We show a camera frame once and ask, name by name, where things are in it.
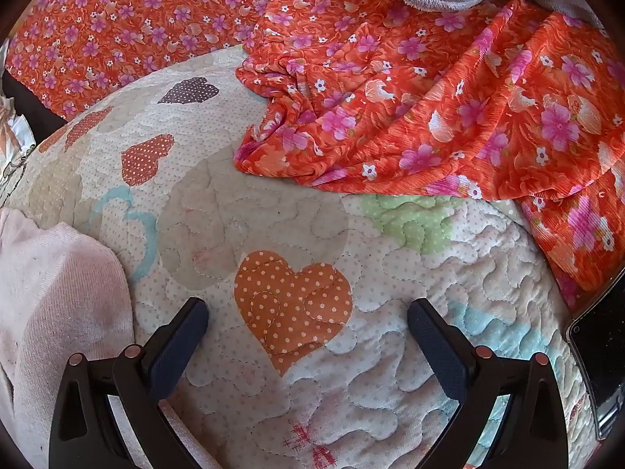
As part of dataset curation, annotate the quilted heart print blanket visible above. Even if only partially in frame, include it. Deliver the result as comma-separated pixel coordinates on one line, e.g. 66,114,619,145
0,44,601,469

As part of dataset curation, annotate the pale pink small garment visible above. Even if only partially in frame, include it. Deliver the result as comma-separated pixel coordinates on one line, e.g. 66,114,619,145
0,208,136,469

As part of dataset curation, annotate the white floral pillow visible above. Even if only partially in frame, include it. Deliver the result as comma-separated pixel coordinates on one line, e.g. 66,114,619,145
0,93,36,206

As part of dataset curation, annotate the orange floral bed sheet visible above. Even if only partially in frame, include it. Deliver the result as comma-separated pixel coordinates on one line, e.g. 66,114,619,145
7,0,391,120

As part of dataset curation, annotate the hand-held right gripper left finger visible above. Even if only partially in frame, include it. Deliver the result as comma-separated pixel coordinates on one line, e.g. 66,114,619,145
49,297,211,469

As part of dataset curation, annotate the black phone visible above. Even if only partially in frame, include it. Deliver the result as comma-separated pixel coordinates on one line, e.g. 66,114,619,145
565,269,625,443

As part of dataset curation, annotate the orange floral garment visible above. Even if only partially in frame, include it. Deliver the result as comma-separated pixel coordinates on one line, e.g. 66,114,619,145
233,0,625,313

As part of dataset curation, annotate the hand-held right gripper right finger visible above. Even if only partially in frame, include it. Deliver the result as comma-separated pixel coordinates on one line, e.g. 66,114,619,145
407,297,570,469

